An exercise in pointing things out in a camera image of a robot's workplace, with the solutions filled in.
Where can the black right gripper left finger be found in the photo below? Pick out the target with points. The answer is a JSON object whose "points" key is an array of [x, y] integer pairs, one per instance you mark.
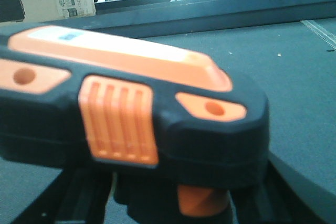
{"points": [[75, 196]]}

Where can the dark grey conveyor belt mat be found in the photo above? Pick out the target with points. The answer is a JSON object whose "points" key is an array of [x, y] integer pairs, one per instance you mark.
{"points": [[297, 74]]}

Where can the orange black barcode scanner gun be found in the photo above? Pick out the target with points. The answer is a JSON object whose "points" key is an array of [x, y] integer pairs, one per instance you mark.
{"points": [[180, 131]]}

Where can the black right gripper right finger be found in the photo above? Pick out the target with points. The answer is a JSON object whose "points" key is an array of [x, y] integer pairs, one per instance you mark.
{"points": [[283, 196]]}

